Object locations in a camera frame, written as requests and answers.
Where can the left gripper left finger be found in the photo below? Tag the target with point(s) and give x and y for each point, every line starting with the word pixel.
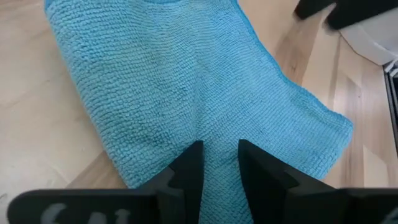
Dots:
pixel 183 193

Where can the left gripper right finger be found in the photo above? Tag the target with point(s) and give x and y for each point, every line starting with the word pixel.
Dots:
pixel 280 196

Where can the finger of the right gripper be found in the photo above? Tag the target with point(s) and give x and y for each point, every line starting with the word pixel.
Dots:
pixel 360 12
pixel 311 7

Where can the blue microfiber towel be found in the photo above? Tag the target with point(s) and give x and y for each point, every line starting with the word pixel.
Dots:
pixel 186 77

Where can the white hexagonal plant pot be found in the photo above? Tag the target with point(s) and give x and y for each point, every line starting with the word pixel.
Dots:
pixel 373 40

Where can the black aluminium table frame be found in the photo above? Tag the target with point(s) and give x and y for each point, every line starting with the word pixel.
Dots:
pixel 392 102

